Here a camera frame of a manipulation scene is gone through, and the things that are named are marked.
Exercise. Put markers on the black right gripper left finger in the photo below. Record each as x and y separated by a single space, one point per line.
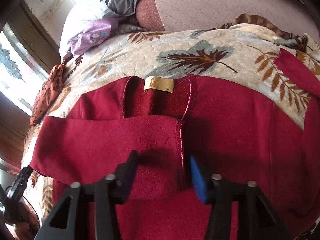
69 218

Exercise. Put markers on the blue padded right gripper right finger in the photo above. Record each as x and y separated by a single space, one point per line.
256 218

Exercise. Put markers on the dark red sweater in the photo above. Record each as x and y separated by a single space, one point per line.
233 130

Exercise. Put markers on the person's left hand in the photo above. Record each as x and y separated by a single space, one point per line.
22 224

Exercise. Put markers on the orange floral cloth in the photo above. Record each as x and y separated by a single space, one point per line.
49 91

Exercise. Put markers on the cream leaf pattern blanket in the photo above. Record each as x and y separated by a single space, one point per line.
239 53

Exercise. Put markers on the purple floral cloth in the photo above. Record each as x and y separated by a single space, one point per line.
95 33

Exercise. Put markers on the pink quilted mattress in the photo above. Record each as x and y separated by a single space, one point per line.
180 15

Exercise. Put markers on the brown wooden window frame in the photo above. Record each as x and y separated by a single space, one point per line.
28 54

